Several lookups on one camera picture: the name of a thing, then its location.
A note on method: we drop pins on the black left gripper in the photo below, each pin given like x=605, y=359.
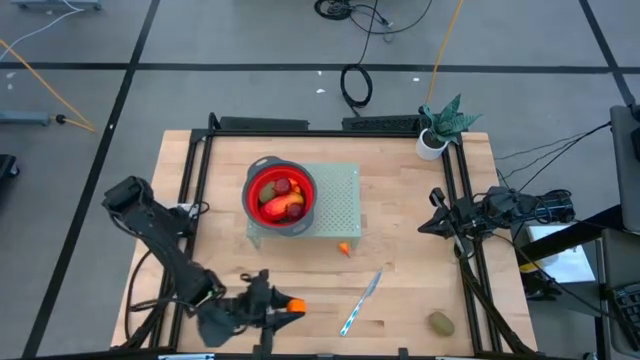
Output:
x=250, y=310

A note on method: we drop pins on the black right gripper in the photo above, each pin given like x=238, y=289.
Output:
x=465, y=217

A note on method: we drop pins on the orange toy tangerine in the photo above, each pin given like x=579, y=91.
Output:
x=297, y=305

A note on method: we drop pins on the dark red toy pomegranate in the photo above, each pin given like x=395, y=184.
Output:
x=295, y=211
x=283, y=186

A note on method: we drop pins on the red orange toy mango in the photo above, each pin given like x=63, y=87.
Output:
x=280, y=205

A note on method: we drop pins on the brown green toy kiwi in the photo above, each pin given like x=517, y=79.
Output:
x=266, y=193
x=442, y=324

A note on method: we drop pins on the red collapsible colander grey rim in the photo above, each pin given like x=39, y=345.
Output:
x=253, y=192

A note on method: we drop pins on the small orange toy fruit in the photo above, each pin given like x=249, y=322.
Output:
x=296, y=187
x=344, y=247

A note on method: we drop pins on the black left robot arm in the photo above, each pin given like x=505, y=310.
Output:
x=165, y=245

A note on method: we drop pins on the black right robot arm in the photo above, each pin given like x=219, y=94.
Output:
x=545, y=210

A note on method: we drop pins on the snake plant in white pot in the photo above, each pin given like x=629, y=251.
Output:
x=431, y=145

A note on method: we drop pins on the pale green perforated metal rack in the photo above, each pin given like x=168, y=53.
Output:
x=340, y=200

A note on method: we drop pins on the perforated black box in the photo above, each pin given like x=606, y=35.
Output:
x=380, y=123

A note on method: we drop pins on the white box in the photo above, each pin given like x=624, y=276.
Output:
x=570, y=265

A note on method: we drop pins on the black desk beam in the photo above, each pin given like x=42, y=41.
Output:
x=580, y=231

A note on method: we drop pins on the grey desk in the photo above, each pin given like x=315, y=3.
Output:
x=620, y=260

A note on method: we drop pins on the plain black box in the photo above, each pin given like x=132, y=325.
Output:
x=265, y=123

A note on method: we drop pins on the grey chair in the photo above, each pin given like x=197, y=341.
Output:
x=625, y=170

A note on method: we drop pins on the black keyboard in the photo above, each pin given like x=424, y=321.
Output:
x=630, y=305

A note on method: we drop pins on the black caster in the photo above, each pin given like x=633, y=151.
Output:
x=6, y=165

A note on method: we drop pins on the grey floor bar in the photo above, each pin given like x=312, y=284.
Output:
x=25, y=118

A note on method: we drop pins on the grey cart base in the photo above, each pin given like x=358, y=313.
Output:
x=55, y=4

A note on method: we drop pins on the black aluminium table frame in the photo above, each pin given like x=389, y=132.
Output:
x=280, y=133

